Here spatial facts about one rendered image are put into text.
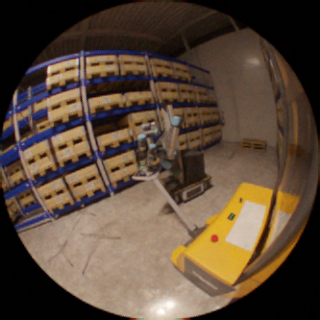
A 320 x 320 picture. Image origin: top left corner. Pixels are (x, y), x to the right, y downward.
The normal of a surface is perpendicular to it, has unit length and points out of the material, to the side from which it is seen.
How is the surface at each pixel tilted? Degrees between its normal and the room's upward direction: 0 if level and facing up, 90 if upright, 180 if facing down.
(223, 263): 0
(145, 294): 0
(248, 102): 90
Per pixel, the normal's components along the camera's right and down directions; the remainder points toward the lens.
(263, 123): -0.80, 0.33
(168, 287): -0.19, -0.93
